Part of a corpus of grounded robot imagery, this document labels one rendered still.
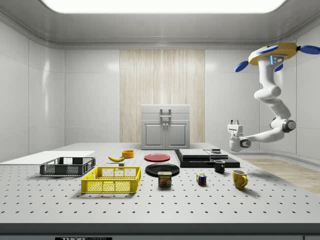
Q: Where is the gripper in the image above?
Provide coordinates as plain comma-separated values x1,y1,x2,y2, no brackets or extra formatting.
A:
226,119,244,138

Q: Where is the black mug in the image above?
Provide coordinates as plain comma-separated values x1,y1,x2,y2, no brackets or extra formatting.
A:
213,159,226,174

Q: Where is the black stove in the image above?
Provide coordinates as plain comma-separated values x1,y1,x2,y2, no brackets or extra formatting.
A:
174,148,241,169

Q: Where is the yellow mug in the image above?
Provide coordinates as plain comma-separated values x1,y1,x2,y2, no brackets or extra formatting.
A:
231,169,249,190

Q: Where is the puzzle cube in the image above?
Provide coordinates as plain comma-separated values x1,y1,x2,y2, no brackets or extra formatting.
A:
195,172,208,186

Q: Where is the white cabinet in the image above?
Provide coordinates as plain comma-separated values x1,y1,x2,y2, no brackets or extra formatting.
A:
140,104,191,151

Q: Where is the red plate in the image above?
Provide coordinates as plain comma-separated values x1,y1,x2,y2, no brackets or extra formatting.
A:
143,153,171,163

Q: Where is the black plate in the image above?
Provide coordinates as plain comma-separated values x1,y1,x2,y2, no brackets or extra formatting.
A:
144,162,181,177

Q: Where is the drone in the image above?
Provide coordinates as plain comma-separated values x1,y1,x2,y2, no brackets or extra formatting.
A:
234,42,320,73

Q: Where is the banana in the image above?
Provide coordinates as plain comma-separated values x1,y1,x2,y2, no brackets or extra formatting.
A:
107,155,127,163

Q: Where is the yellow basket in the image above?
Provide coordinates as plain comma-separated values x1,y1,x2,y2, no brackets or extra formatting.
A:
80,166,142,195

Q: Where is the dark grey basket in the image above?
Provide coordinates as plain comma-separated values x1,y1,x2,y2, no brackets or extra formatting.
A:
39,156,97,178

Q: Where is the white board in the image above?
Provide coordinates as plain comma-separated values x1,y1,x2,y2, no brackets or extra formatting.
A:
0,150,96,165

